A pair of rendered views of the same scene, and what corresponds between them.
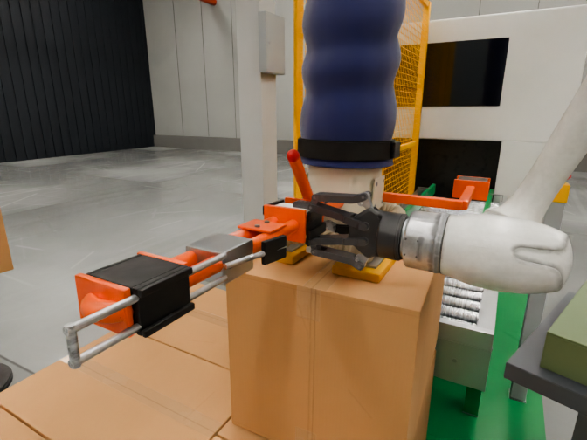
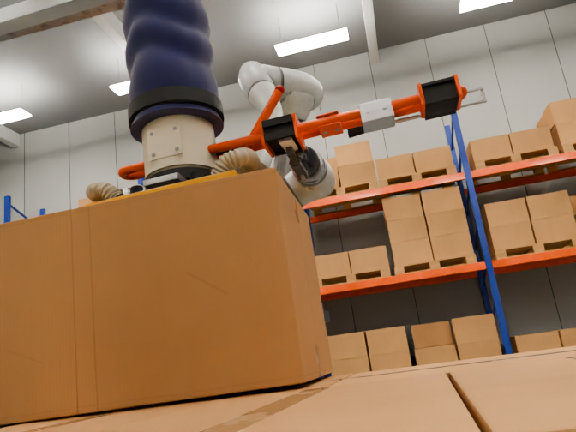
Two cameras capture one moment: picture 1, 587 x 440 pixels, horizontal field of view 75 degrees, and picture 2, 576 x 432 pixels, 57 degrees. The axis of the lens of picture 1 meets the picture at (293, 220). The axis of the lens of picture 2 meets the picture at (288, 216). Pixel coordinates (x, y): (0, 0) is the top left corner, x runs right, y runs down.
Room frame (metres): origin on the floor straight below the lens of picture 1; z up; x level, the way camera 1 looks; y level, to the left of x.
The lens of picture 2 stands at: (1.01, 1.06, 0.59)
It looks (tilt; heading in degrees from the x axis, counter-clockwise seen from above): 15 degrees up; 253
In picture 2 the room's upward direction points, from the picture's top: 8 degrees counter-clockwise
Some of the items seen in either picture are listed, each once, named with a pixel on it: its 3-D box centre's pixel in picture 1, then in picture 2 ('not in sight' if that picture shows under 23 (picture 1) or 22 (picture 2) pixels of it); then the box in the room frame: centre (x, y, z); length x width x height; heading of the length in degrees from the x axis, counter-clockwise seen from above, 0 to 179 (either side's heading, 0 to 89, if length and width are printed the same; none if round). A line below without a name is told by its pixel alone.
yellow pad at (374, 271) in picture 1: (379, 244); not in sight; (0.85, -0.20, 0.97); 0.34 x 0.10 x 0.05; 152
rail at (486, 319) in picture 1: (496, 249); not in sight; (2.08, -1.17, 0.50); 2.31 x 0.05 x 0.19; 151
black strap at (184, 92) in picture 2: (347, 147); (177, 117); (0.90, -0.12, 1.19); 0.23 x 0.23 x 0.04
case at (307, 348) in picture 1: (354, 312); (177, 303); (0.93, -0.16, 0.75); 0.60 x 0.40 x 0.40; 154
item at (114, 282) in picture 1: (135, 289); (439, 97); (0.37, 0.17, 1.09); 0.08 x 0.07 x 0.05; 152
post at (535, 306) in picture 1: (536, 299); not in sight; (1.47, -1.04, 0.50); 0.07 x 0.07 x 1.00; 61
